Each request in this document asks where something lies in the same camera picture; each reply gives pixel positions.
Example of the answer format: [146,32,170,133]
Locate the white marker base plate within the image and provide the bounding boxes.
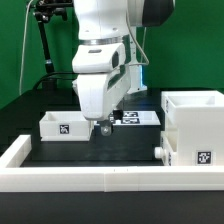
[110,111,160,126]

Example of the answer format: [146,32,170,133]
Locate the white front drawer tray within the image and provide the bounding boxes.
[154,131,177,166]

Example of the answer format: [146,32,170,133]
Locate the black cables at base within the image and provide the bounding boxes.
[32,70,77,90]

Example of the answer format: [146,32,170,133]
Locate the white drawer tray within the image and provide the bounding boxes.
[154,131,177,166]
[39,111,94,141]

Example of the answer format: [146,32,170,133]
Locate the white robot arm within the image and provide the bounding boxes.
[72,0,175,136]

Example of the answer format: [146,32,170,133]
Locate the white drawer cabinet box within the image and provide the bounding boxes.
[161,90,224,166]

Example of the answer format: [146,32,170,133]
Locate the black camera stand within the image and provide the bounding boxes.
[34,0,73,91]

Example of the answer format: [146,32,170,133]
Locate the white hanging cable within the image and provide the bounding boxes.
[18,0,36,97]

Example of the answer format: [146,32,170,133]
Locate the white U-shaped border frame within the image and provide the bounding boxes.
[0,135,224,192]

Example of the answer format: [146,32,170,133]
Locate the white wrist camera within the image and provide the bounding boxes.
[72,43,126,74]

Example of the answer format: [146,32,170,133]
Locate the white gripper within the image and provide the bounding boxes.
[73,65,131,136]

